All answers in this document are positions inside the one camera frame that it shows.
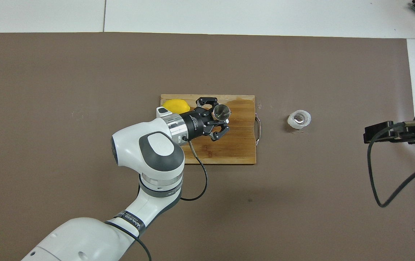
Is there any wooden cutting board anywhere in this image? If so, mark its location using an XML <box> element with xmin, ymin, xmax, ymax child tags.
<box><xmin>158</xmin><ymin>95</ymin><xmax>263</xmax><ymax>165</ymax></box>

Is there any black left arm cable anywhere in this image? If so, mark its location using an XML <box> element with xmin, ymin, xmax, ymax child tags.
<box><xmin>104</xmin><ymin>136</ymin><xmax>208</xmax><ymax>261</ymax></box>

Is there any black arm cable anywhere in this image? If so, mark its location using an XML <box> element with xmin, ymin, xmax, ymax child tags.
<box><xmin>104</xmin><ymin>136</ymin><xmax>208</xmax><ymax>261</ymax></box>
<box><xmin>367</xmin><ymin>120</ymin><xmax>415</xmax><ymax>208</ymax></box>

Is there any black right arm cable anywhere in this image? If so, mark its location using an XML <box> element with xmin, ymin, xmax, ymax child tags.
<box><xmin>367</xmin><ymin>120</ymin><xmax>415</xmax><ymax>208</ymax></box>

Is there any steel jigger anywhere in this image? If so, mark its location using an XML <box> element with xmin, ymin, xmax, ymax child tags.
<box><xmin>213</xmin><ymin>104</ymin><xmax>231</xmax><ymax>122</ymax></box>

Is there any yellow lemon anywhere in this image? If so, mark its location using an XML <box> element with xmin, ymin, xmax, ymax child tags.
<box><xmin>162</xmin><ymin>99</ymin><xmax>190</xmax><ymax>113</ymax></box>

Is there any small clear glass cup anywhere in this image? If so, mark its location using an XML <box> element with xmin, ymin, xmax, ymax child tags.
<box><xmin>287</xmin><ymin>109</ymin><xmax>312</xmax><ymax>130</ymax></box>

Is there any brown table mat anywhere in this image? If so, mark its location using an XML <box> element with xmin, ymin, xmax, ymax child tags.
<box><xmin>0</xmin><ymin>32</ymin><xmax>415</xmax><ymax>261</ymax></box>

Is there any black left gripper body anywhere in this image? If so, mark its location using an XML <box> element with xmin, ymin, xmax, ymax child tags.
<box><xmin>179</xmin><ymin>108</ymin><xmax>216</xmax><ymax>141</ymax></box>

